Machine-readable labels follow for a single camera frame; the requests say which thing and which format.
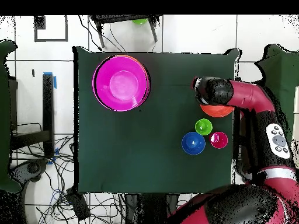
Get red cup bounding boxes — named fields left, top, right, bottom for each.
left=209, top=131, right=229, bottom=149

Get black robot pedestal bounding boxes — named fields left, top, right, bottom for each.
left=124, top=193, right=179, bottom=224

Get white boxes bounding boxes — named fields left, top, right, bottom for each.
left=293, top=86, right=299, bottom=164

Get green cup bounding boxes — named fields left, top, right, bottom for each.
left=195, top=118, right=213, bottom=137

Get green cloth side table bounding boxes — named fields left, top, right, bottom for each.
left=0, top=40, right=22, bottom=193
left=253, top=44, right=299, bottom=141

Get black office chair base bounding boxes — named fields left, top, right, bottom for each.
left=10, top=158, right=50, bottom=185

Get blue bowl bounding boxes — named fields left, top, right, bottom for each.
left=181, top=131, right=207, bottom=156

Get blue tape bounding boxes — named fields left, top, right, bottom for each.
left=43, top=72, right=57, bottom=89

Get black table frame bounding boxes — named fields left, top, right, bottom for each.
left=10, top=73, right=55, bottom=159

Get dark green tablecloth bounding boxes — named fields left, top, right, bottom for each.
left=72, top=45, right=241, bottom=195

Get lime green bowl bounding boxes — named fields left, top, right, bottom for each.
left=131, top=17, right=149, bottom=25

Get black power strip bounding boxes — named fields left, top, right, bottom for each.
left=65, top=187, right=91, bottom=221

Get black cable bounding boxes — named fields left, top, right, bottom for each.
left=78, top=15, right=103, bottom=52

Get shallow red-orange bowl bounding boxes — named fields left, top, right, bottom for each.
left=199, top=104, right=235, bottom=118

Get orange bowl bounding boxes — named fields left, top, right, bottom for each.
left=114, top=54, right=151, bottom=94

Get black stool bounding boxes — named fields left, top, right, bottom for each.
left=89, top=15, right=162, bottom=48

